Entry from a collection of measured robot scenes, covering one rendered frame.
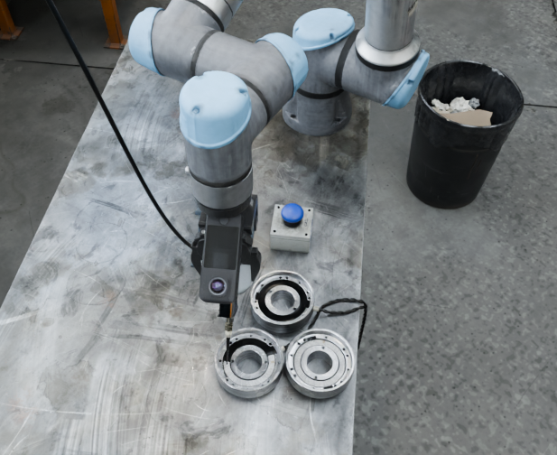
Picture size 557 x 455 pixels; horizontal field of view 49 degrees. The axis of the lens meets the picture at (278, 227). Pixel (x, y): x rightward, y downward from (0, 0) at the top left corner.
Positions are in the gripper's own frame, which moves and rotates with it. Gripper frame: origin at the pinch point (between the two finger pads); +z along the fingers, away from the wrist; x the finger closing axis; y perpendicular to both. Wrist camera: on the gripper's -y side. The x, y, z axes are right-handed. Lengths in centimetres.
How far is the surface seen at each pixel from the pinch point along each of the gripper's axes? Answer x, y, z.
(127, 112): 32, 51, 13
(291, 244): -7.5, 17.8, 10.9
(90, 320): 23.9, -0.4, 13.0
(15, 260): 89, 61, 93
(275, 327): -6.8, 0.4, 10.0
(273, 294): -5.8, 6.8, 10.7
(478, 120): -61, 112, 59
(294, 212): -7.7, 20.8, 5.7
